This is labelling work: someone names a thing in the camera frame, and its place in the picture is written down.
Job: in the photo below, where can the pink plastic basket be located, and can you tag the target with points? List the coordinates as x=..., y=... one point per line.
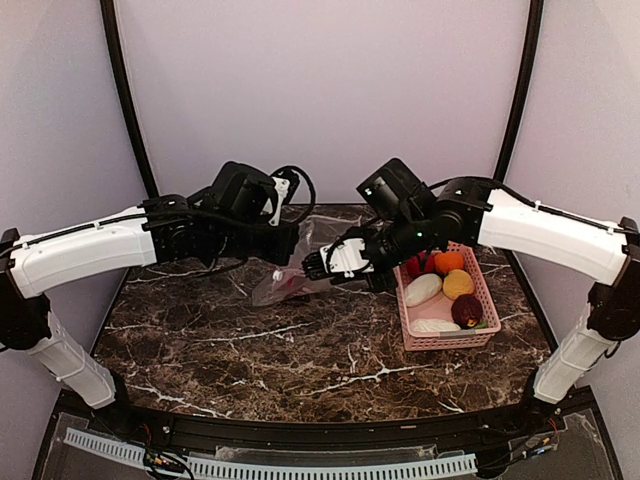
x=445, y=304

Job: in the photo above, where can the white toy vegetable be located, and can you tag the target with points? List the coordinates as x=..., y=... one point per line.
x=433, y=325
x=422, y=289

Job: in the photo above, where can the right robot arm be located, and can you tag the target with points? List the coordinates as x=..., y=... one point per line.
x=481, y=211

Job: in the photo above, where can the dark red toy fruit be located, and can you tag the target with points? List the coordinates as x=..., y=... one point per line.
x=467, y=311

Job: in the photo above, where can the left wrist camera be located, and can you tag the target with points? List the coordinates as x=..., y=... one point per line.
x=280, y=193

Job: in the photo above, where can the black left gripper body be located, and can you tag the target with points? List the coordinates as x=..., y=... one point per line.
x=242, y=241

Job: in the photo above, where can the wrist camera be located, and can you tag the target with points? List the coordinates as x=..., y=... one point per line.
x=341, y=260
x=280, y=193

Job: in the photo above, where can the black frame post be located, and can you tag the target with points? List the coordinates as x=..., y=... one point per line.
x=125, y=96
x=521, y=89

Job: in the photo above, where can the clear zip top bag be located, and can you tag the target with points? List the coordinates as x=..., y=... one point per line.
x=283, y=283

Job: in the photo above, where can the orange toy tangerine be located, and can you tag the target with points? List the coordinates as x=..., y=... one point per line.
x=446, y=262

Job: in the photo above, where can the left black frame post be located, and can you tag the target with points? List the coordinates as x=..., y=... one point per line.
x=125, y=96

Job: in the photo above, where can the white slotted cable duct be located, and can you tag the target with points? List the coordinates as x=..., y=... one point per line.
x=247, y=463

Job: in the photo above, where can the red toy pepper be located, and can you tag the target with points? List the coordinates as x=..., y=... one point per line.
x=420, y=264

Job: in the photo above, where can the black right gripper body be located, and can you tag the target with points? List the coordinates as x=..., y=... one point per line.
x=384, y=282

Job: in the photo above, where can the right black frame post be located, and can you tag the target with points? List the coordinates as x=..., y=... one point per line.
x=521, y=89

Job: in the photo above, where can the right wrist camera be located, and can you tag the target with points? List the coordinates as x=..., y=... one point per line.
x=341, y=260

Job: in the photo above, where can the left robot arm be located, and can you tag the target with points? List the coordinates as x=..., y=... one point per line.
x=245, y=213

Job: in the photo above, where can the yellow toy fruit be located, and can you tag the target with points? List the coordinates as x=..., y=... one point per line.
x=456, y=283

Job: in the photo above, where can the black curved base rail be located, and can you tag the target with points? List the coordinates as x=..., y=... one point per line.
x=484, y=430

